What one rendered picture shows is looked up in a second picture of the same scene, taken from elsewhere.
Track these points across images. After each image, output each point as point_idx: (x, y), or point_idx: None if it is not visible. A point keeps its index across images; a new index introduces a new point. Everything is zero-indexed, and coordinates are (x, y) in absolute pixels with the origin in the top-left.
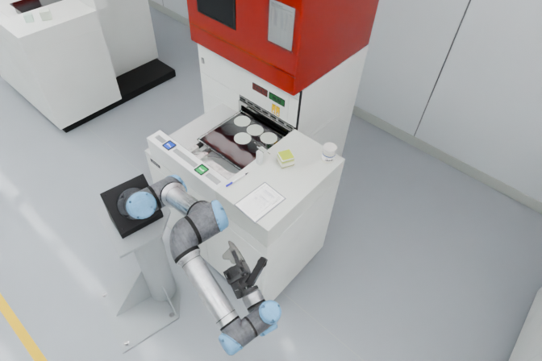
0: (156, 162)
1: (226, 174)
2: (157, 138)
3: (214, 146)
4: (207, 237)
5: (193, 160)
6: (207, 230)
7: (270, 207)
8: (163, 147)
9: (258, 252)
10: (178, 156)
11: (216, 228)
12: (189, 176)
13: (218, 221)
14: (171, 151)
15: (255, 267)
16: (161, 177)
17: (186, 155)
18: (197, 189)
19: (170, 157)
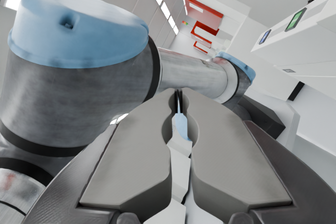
0: (286, 68)
1: None
2: (258, 42)
3: None
4: (21, 114)
5: (287, 22)
6: (4, 88)
7: None
8: (260, 44)
9: None
10: (271, 37)
11: (15, 64)
12: (292, 45)
13: (10, 35)
14: (266, 40)
15: None
16: (312, 81)
17: (280, 27)
18: (324, 56)
19: (266, 47)
